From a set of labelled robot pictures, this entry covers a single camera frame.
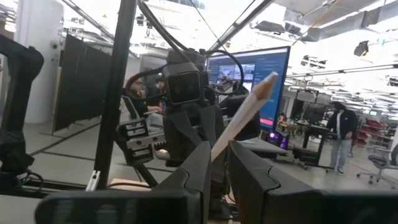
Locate white plastic clip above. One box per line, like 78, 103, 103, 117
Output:
85, 169, 102, 192

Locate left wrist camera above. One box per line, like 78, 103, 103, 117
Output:
161, 62, 203, 106

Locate person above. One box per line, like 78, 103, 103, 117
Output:
124, 74, 150, 118
154, 77, 167, 113
326, 101, 359, 175

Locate computer monitor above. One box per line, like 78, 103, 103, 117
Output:
206, 45, 292, 133

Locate distant dark monitor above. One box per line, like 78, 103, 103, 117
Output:
303, 102, 328, 125

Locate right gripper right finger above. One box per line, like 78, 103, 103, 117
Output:
228, 139, 398, 224

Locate dark grey desk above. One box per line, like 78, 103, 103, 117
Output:
236, 136, 289, 156

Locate black room divider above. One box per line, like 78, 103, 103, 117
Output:
52, 34, 113, 133

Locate computer with purple light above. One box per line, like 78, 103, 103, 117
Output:
266, 130, 290, 151

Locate black standing desk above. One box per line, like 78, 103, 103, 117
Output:
292, 123, 331, 169

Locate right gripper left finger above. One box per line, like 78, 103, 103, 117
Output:
34, 141, 212, 224

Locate white round column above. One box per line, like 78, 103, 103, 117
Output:
15, 0, 65, 125

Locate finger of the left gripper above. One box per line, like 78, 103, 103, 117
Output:
116, 105, 201, 167
198, 93, 262, 147

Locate grey office chair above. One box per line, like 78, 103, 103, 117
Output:
356, 145, 398, 188

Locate black ceiling box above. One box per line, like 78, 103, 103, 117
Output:
353, 40, 370, 57

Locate red storage bins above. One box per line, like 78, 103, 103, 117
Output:
357, 118, 387, 147

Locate white pencil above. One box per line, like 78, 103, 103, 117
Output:
210, 72, 279, 162

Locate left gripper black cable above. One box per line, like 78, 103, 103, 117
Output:
124, 0, 246, 102

